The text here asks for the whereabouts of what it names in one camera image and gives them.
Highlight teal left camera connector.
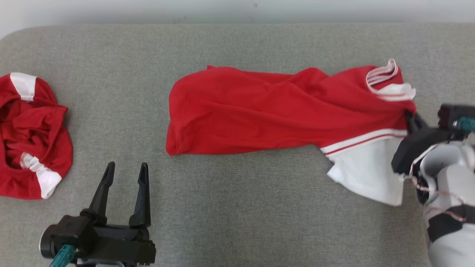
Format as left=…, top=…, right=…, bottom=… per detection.
left=50, top=245, right=76, bottom=267

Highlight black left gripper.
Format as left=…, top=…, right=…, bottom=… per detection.
left=76, top=162, right=156, bottom=266

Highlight teal right camera connector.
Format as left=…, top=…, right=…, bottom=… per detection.
left=456, top=117, right=475, bottom=133

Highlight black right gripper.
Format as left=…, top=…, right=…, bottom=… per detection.
left=392, top=110, right=465, bottom=175

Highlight red shorts with white band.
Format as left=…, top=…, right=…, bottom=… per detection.
left=0, top=72, right=73, bottom=200

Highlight red lettered basketball jersey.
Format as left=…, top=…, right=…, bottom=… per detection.
left=165, top=59, right=417, bottom=207

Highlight teal camera connector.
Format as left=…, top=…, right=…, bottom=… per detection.
left=50, top=245, right=76, bottom=267
left=456, top=117, right=475, bottom=133

